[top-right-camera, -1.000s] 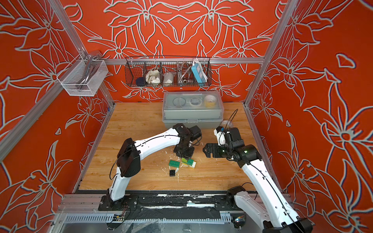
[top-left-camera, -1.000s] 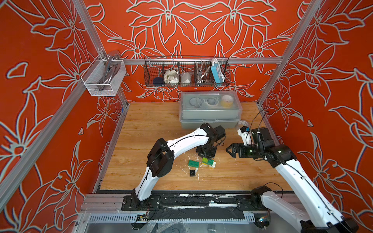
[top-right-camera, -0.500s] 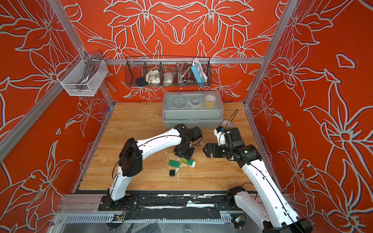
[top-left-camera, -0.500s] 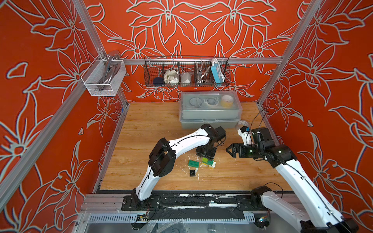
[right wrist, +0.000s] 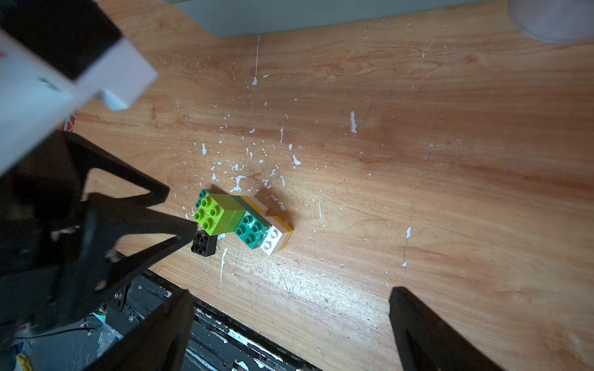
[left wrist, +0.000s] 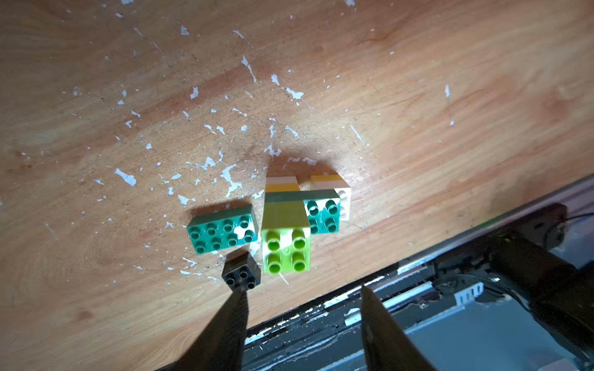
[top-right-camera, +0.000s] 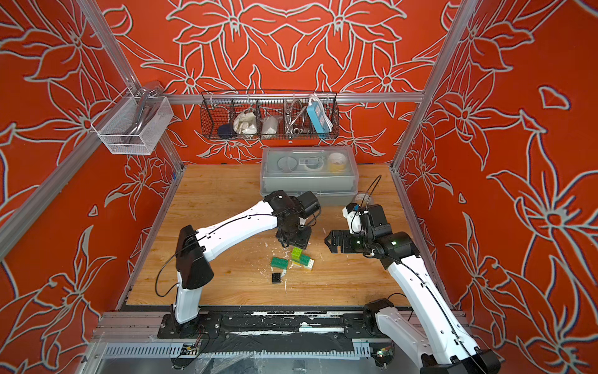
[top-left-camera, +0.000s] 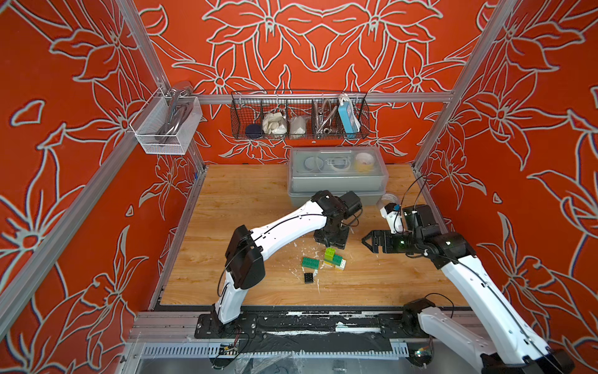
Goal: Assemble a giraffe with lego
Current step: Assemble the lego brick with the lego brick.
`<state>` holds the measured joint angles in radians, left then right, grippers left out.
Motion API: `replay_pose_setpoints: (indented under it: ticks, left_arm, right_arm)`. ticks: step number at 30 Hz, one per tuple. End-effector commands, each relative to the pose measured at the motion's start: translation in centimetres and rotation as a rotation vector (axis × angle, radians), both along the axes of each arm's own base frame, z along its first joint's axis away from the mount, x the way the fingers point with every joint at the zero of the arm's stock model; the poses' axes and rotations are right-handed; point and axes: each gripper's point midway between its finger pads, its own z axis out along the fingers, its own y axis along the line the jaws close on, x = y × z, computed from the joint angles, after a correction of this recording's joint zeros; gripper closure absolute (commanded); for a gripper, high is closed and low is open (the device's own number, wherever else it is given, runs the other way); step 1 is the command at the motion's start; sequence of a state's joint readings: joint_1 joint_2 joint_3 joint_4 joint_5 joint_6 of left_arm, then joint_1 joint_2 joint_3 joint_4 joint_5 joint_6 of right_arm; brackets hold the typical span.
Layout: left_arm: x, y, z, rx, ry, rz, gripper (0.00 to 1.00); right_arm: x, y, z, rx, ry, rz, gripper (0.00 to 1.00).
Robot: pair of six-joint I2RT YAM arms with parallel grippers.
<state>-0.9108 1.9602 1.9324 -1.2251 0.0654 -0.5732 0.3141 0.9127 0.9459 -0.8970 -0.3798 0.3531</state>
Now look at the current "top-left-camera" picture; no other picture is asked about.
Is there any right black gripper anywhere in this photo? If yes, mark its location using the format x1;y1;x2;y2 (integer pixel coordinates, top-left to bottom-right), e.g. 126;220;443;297
360;228;422;256

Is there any dark green long lego brick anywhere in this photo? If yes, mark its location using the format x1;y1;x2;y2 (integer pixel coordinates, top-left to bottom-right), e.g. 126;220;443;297
325;254;347;270

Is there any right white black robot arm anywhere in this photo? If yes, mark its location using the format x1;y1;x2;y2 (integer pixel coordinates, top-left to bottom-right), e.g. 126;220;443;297
362;203;575;373

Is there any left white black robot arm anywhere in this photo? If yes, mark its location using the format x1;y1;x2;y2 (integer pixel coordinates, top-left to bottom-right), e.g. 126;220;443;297
211;190;363;325

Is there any grey plastic storage box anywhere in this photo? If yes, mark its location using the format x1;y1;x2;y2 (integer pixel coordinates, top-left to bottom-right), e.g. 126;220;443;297
287;146;389;207

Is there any clear tape roll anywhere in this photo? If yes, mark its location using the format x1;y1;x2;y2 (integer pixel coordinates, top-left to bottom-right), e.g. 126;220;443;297
376;193;400;211

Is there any blue white box in basket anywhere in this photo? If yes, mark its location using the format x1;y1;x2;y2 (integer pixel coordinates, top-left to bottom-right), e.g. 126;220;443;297
338;101;361;136

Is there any white crumpled bag in basket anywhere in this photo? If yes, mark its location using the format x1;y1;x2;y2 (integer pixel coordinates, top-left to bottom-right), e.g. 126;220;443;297
262;112;288;137

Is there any white cable duct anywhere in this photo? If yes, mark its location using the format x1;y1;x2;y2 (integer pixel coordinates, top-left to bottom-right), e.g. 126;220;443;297
158;342;407;360

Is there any black wire basket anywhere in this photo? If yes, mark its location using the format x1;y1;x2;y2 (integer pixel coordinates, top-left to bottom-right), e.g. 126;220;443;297
230;90;371;141

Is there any clear plastic wall bin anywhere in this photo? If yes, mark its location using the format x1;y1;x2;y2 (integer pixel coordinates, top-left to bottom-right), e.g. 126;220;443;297
132;82;203;155

